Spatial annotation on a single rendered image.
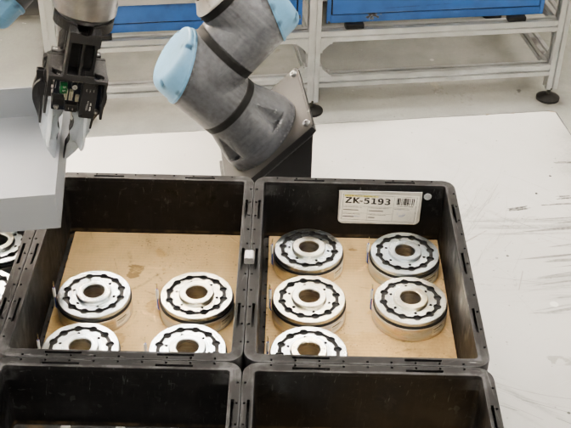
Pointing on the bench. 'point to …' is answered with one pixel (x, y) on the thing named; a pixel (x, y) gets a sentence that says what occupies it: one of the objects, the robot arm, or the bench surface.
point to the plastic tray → (29, 166)
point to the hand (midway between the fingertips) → (60, 145)
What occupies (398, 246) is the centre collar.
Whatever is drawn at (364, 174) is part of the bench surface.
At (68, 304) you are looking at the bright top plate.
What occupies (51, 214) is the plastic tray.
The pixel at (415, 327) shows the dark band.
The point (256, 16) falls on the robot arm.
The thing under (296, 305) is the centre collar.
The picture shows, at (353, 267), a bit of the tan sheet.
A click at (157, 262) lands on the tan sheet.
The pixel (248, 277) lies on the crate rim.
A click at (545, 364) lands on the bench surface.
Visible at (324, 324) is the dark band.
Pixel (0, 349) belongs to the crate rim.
